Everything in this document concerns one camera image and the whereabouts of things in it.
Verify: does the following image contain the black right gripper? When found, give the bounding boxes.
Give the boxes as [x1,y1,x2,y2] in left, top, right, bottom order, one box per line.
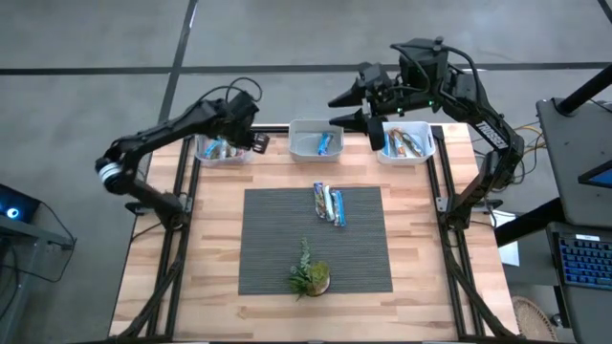
[327,61,401,152]

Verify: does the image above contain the blue green granola bar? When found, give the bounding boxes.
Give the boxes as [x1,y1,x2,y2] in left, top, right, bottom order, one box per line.
[204,138,225,160]

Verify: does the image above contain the blue brown granola bar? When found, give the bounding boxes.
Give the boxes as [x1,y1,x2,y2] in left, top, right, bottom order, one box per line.
[394,127,408,158]

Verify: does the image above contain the silver granola bar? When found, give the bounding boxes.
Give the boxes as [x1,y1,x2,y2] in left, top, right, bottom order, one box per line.
[323,184,337,223]

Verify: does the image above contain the clear plastic bin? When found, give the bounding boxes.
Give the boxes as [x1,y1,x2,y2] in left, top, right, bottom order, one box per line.
[194,134,254,167]

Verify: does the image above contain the pale grey plastic bin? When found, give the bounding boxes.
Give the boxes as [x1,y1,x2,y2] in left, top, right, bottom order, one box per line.
[288,118,345,162]

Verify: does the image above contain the white plastic bin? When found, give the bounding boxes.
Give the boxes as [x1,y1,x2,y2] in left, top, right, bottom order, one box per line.
[375,120,437,166]

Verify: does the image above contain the grey woven placemat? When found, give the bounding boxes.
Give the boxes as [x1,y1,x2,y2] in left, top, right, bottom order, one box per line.
[237,185,394,296]

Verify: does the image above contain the artificial succulent plant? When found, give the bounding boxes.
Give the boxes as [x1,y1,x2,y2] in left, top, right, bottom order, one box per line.
[288,237,331,301]

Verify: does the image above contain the white paper sheet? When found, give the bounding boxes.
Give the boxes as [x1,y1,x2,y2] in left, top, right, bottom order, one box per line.
[488,212,521,268]

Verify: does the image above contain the black side desk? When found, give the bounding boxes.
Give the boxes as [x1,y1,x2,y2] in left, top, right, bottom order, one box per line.
[535,97,612,344]

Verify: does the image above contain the grey side cart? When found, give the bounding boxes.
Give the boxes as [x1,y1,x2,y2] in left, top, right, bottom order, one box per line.
[0,183,77,344]

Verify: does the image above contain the black computer with blue light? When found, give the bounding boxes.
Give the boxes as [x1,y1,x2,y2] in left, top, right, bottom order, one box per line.
[0,183,42,224]

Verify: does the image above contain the computer monitor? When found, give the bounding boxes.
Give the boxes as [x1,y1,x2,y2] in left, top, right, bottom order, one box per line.
[577,160,612,190]

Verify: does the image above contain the wicker basket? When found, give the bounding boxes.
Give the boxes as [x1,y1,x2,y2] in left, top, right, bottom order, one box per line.
[511,294,559,343]

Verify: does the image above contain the backlit black keyboard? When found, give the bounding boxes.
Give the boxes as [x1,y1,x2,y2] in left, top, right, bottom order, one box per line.
[557,233,612,290]

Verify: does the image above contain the black aluminium table frame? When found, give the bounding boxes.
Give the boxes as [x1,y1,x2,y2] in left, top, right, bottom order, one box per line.
[109,64,612,344]

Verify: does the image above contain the yellow cable bundle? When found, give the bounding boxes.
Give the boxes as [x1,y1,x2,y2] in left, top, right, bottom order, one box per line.
[511,121,546,188]

